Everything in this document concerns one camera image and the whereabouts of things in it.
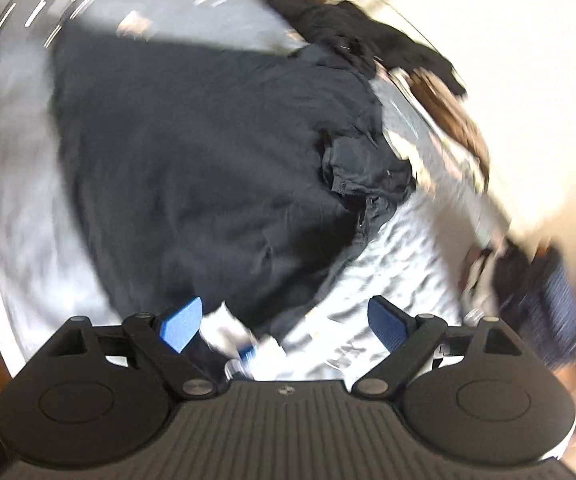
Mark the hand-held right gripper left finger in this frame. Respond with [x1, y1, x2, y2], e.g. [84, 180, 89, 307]
[48, 296, 219, 401]

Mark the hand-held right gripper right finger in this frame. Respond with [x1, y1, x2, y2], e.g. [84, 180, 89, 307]
[350, 296, 524, 401]

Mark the black shirt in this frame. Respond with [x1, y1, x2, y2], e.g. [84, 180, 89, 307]
[50, 25, 416, 381]

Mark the stack of folded dark clothes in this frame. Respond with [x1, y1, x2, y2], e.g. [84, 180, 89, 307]
[460, 242, 576, 368]

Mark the pile of black clothes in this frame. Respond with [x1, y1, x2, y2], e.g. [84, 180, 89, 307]
[263, 0, 469, 98]

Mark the grey printed quilt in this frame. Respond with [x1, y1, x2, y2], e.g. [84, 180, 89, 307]
[0, 0, 519, 386]

